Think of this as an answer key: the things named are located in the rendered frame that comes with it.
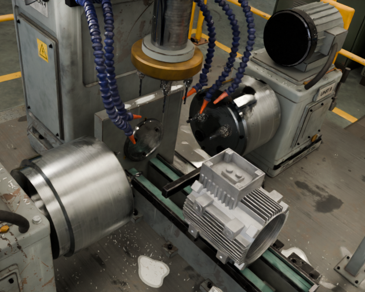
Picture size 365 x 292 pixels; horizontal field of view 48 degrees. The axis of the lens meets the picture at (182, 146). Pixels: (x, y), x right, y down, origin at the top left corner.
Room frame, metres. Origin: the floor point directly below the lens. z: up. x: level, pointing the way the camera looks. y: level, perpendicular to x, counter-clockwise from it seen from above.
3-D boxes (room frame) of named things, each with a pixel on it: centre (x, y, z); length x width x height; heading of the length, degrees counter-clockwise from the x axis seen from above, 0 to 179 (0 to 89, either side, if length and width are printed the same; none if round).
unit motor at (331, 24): (1.37, -0.39, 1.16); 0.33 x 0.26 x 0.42; 139
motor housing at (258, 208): (0.74, -0.16, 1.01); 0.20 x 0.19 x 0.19; 49
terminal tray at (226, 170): (0.76, -0.13, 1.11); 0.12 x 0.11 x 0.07; 49
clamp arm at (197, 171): (0.86, -0.06, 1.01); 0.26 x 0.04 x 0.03; 139
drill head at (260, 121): (1.17, -0.17, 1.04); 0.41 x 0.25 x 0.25; 139
